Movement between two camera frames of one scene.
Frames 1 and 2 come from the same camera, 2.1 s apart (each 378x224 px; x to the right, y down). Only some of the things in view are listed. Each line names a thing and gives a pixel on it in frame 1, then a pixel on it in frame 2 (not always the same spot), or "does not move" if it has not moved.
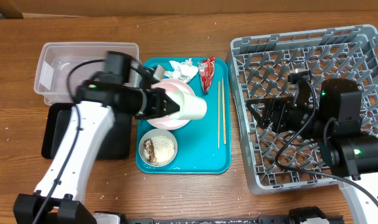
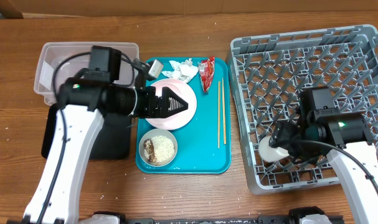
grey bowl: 157,147 does not move
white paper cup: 191,107 to 269,154
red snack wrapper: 207,70 does not move
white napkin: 184,71 does not move
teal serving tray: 204,145 does not move
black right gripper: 278,113 to 284,137
